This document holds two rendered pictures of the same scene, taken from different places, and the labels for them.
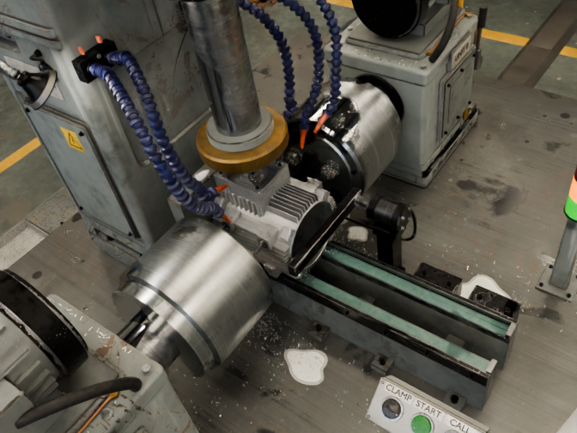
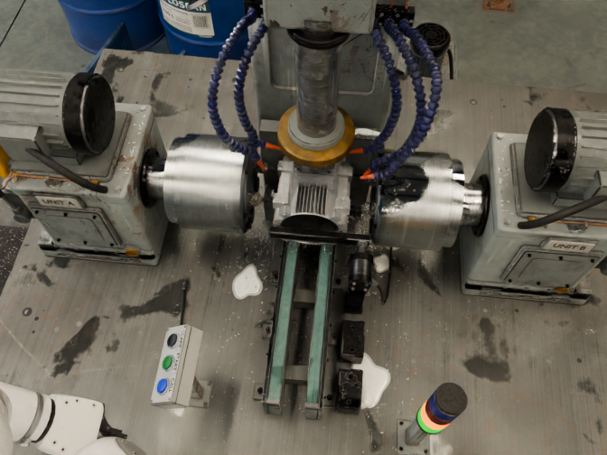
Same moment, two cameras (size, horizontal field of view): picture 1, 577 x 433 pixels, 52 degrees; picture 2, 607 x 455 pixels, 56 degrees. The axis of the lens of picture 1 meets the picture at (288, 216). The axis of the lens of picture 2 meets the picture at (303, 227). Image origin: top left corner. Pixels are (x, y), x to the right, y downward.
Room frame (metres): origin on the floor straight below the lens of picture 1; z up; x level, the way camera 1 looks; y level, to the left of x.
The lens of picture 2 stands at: (0.39, -0.59, 2.27)
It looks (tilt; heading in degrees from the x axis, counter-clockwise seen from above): 60 degrees down; 52
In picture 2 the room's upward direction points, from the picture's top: straight up
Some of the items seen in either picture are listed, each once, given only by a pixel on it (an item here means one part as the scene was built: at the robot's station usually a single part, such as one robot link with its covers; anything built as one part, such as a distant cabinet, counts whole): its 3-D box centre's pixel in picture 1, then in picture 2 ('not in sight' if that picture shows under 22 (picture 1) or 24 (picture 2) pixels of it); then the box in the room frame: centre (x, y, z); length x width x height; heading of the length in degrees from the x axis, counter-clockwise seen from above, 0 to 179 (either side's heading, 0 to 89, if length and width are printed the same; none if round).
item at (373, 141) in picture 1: (344, 135); (424, 200); (1.11, -0.17, 1.04); 0.41 x 0.25 x 0.25; 136
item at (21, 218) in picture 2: not in sight; (19, 195); (0.31, 0.47, 1.07); 0.08 x 0.07 x 0.20; 46
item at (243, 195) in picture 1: (253, 181); (314, 162); (0.94, 0.06, 1.11); 0.12 x 0.11 x 0.07; 46
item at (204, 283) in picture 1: (176, 314); (196, 181); (0.69, 0.24, 1.04); 0.37 x 0.25 x 0.25; 136
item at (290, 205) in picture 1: (275, 219); (312, 197); (0.91, 0.03, 1.01); 0.20 x 0.19 x 0.19; 46
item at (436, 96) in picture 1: (406, 85); (538, 221); (1.34, -0.38, 0.99); 0.35 x 0.31 x 0.37; 136
